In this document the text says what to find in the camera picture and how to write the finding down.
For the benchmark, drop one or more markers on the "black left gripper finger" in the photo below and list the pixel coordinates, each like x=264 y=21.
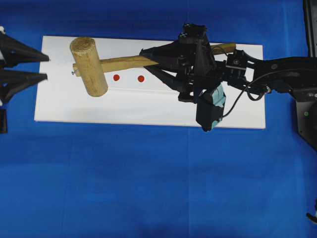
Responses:
x=12 y=82
x=13 y=52

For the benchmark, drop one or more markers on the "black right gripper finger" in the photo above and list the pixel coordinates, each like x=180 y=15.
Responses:
x=180 y=83
x=172 y=54

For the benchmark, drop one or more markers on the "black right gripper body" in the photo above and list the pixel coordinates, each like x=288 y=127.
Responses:
x=200 y=65

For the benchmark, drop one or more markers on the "wooden mallet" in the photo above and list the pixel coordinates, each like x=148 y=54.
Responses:
x=91 y=68

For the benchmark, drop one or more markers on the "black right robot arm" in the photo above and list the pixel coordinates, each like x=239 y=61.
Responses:
x=258 y=77

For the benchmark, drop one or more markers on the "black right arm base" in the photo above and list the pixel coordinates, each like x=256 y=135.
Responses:
x=306 y=109

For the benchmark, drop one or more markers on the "wrist camera with teal padding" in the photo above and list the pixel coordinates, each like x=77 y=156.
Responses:
x=210 y=107

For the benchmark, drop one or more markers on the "black frame rail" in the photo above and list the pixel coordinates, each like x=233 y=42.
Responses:
x=310 y=19

